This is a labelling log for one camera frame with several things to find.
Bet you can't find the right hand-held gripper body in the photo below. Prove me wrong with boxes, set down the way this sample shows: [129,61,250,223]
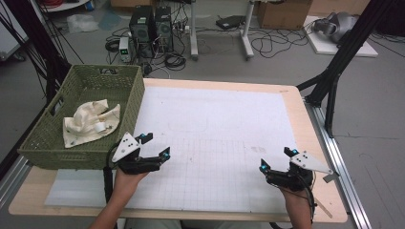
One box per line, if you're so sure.
[266,152,333,193]

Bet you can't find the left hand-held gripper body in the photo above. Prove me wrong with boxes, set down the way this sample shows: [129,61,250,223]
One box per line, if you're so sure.
[111,132,161,176]

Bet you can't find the cream printed cloth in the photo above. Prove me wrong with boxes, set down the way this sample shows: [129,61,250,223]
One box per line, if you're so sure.
[62,98,122,149]

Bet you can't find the green woven basket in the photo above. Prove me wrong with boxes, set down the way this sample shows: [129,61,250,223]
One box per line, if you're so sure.
[17,64,146,171]

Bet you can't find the person's left hand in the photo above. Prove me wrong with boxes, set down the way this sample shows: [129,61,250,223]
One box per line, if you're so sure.
[113,167,150,199]

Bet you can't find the person's right hand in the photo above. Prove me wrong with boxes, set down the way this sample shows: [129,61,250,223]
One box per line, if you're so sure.
[280,186,311,210]

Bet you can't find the small grey tape piece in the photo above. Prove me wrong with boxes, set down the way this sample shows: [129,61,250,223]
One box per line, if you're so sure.
[322,171,340,184]

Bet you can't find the thin wooden stick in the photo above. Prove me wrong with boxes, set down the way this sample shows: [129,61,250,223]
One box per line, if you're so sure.
[313,197,334,219]

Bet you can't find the white grid mat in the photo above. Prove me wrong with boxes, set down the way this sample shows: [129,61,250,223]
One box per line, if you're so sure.
[44,85,314,214]

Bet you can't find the small white power supply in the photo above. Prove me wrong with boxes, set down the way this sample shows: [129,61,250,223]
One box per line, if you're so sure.
[117,36,132,63]

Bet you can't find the large black computer tower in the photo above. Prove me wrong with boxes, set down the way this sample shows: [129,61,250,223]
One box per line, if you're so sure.
[128,5,156,59]

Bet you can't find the white foam board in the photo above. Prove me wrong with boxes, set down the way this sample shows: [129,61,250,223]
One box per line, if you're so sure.
[302,15,379,58]

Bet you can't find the slim black computer tower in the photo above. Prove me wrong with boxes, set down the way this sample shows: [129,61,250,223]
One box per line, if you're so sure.
[154,6,175,53]

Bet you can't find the white desk leg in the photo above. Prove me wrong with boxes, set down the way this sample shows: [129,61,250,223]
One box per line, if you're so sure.
[189,0,201,62]
[240,0,256,61]

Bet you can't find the black metal stand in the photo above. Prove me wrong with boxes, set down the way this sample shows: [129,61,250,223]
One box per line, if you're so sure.
[295,0,394,138]
[0,0,73,106]

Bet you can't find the clear plastic bag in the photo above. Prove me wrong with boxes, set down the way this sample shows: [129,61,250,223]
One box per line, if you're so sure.
[66,13,100,34]

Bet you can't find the grey rounded device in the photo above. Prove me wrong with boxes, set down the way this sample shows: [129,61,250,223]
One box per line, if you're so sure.
[312,11,359,44]

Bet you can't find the brown cardboard box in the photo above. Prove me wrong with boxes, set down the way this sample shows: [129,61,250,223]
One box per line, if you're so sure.
[257,0,313,31]

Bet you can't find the flat black box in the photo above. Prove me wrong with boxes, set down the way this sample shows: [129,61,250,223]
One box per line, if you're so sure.
[215,14,247,31]

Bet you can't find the white cabinet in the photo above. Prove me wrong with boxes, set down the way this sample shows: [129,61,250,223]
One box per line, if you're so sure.
[0,13,30,62]

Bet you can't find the right hand-held gripper cable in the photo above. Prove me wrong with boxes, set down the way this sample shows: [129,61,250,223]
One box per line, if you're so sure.
[295,176,318,223]

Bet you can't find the hand-held gripper cable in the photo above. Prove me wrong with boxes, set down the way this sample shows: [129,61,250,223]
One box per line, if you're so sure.
[295,176,318,223]
[102,142,121,204]

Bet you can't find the left hand-held gripper cable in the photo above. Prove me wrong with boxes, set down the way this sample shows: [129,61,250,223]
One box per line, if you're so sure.
[102,142,121,204]

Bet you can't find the aluminium rail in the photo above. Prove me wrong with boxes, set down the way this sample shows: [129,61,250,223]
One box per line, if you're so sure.
[0,156,32,209]
[305,101,373,229]

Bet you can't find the coiled black cable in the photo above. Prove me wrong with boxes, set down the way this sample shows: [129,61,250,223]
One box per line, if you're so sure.
[163,52,187,72]

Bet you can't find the tangled black floor cables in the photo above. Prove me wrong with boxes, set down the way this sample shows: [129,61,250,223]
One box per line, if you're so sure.
[250,27,310,59]

